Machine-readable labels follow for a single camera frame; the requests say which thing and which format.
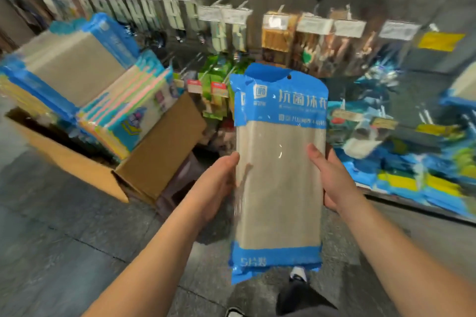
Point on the person's left hand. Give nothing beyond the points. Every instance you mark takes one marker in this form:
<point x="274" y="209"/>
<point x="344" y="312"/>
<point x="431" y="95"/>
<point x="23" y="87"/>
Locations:
<point x="212" y="190"/>

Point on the person's right hand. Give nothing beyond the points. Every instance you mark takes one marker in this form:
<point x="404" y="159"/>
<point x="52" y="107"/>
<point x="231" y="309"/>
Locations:
<point x="338" y="179"/>

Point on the blue cloth packet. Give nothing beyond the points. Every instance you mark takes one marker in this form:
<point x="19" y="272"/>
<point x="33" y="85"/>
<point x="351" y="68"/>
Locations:
<point x="279" y="179"/>

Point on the brown cardboard box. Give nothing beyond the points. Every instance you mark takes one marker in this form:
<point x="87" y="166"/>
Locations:
<point x="160" y="149"/>

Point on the colourful sponge packets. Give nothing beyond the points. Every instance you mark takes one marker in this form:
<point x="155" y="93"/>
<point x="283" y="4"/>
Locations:
<point x="126" y="112"/>

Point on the blue cloth packets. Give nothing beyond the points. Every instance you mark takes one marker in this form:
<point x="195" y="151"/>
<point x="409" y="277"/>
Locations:
<point x="67" y="64"/>

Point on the person's right forearm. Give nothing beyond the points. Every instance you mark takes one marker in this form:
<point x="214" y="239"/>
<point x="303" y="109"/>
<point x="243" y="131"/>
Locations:
<point x="409" y="261"/>

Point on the person's grey trousers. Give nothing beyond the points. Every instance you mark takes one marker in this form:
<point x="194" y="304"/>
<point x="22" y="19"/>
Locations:
<point x="305" y="302"/>

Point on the yellow hanging tag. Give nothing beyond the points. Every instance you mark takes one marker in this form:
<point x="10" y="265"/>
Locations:
<point x="440" y="40"/>

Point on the row of white price tags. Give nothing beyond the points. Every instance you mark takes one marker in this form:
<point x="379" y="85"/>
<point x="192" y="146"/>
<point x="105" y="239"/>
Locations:
<point x="216" y="12"/>

